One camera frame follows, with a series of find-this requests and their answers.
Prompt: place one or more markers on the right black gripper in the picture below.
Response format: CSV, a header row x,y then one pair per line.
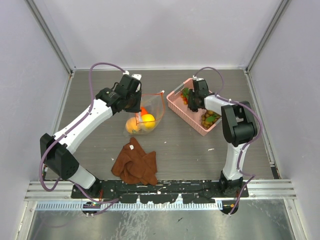
x,y
191,104

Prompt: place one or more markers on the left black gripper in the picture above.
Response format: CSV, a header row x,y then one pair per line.
x,y
137,107

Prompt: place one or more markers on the brown longan bunch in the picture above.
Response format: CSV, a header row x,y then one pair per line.
x,y
209,118

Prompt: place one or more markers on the orange persimmon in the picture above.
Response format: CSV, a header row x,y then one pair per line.
x,y
143,111

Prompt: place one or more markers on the clear zip top bag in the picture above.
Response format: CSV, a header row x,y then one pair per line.
x,y
152,110

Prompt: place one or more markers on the orange peach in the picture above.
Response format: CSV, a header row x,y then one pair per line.
x,y
131,126

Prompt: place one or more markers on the yellow apple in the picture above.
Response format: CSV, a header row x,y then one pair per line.
x,y
148,121

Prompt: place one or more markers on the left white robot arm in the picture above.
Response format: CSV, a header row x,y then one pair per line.
x,y
57,151

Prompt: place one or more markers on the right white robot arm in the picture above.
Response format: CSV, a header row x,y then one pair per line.
x,y
238,126

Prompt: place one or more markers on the pink plastic basket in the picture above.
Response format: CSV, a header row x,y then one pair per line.
x,y
176,104

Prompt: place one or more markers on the brown cloth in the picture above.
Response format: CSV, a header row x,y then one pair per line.
x,y
133,165

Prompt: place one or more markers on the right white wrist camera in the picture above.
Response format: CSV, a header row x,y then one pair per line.
x,y
136,76

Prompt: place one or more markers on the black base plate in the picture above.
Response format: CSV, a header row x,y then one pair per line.
x,y
166,191

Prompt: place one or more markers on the grey slotted cable duct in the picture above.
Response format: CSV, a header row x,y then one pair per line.
x,y
81,205

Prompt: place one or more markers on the aluminium frame rail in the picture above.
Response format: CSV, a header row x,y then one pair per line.
x,y
255,189

